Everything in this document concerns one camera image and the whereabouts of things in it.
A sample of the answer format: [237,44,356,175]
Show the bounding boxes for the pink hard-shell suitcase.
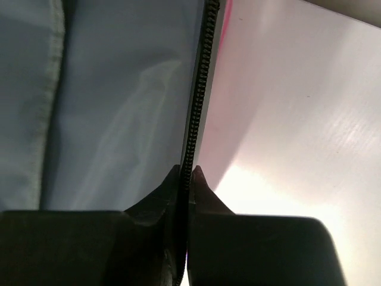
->
[1,1,232,285]

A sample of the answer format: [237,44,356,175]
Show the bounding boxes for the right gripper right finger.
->
[188,167,345,285]

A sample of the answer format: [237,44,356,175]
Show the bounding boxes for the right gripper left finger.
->
[1,166,181,285]

